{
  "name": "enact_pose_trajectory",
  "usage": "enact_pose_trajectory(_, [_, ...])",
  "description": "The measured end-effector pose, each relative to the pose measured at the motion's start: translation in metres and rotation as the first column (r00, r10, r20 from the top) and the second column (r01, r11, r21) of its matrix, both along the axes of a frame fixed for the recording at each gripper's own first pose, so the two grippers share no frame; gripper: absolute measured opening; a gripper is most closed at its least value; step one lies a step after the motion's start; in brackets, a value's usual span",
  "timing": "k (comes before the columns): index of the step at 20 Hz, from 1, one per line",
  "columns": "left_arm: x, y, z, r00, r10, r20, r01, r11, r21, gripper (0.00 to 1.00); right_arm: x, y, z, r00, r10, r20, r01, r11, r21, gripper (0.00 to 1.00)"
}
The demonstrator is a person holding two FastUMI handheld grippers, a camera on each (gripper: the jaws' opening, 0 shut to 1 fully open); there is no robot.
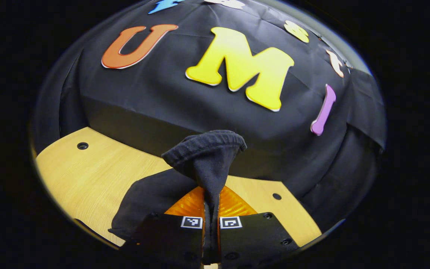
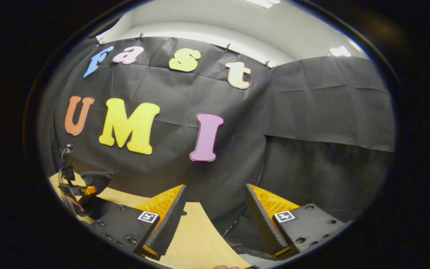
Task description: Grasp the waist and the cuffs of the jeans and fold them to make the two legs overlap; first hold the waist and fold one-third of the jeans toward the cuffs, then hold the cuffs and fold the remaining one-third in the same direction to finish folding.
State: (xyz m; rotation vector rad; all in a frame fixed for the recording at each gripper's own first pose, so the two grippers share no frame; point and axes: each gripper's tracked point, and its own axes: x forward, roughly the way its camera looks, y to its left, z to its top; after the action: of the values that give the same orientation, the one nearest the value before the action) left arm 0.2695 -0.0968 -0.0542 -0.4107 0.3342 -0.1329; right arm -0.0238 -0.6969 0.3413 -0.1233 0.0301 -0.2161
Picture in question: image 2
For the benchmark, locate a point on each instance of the black backdrop cloth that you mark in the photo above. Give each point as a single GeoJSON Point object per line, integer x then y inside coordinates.
{"type": "Point", "coordinates": [293, 112]}

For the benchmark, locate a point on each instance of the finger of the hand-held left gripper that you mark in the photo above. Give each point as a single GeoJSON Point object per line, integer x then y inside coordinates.
{"type": "Point", "coordinates": [84, 191]}

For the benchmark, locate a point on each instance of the ceiling light panel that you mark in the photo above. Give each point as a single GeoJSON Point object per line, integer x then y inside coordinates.
{"type": "Point", "coordinates": [339, 51]}
{"type": "Point", "coordinates": [261, 3]}

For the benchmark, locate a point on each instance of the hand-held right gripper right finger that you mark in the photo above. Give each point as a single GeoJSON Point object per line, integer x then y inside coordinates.
{"type": "Point", "coordinates": [263, 224]}

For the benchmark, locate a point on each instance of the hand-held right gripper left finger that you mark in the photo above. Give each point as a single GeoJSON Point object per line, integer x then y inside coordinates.
{"type": "Point", "coordinates": [170, 220]}

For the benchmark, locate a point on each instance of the black jeans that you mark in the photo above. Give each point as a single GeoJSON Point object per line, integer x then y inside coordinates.
{"type": "Point", "coordinates": [97, 181]}

